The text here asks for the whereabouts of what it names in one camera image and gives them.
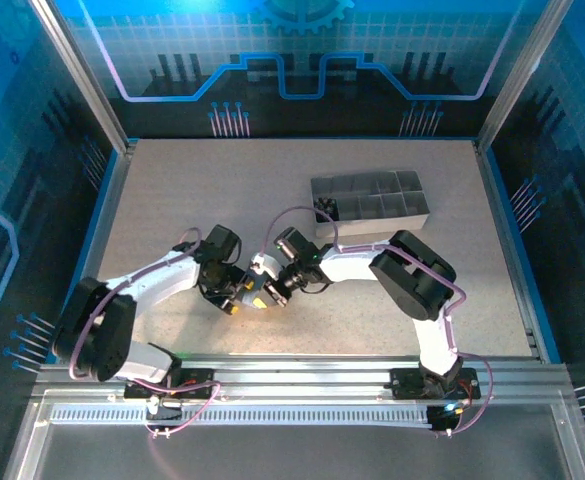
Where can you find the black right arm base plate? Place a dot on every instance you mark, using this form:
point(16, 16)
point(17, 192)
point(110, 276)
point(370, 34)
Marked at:
point(407, 382)

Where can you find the aluminium front frame rail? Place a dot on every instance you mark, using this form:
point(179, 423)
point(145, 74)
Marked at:
point(302, 375)

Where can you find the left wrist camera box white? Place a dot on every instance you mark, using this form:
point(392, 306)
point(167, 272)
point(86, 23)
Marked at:
point(266, 265)

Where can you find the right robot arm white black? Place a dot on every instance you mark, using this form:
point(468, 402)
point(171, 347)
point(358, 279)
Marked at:
point(412, 275)

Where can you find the black grey striped sock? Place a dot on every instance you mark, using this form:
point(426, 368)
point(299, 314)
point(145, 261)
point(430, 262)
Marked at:
point(326, 207)

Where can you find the grey divided organizer box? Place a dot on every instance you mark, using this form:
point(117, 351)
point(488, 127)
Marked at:
point(372, 200)

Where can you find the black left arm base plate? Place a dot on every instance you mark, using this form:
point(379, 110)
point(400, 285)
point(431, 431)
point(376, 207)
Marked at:
point(192, 382)

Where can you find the aluminium frame post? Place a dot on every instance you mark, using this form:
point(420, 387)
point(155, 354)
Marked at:
point(519, 75)
point(79, 75)

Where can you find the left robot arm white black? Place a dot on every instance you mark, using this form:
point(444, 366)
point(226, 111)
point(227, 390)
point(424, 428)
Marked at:
point(122, 310)

